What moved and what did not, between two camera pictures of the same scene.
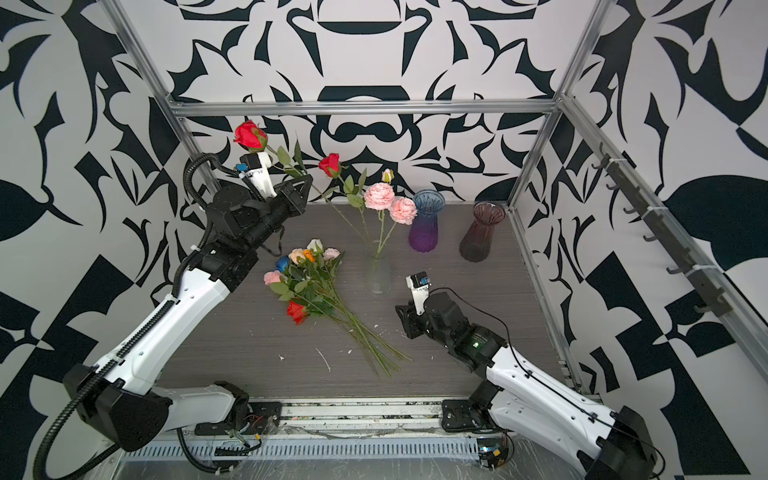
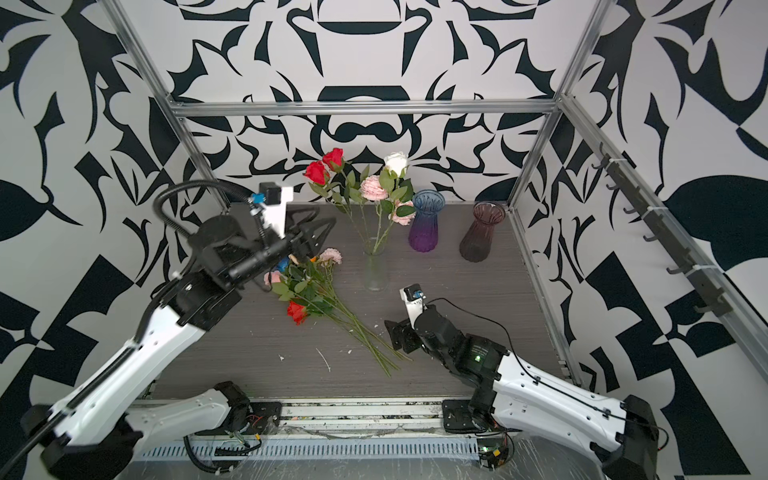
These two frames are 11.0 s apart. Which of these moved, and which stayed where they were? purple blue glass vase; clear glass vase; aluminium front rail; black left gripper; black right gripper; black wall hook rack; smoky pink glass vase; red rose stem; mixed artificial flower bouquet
Moved: black right gripper; black left gripper; red rose stem
Stayed: purple blue glass vase; aluminium front rail; smoky pink glass vase; mixed artificial flower bouquet; black wall hook rack; clear glass vase
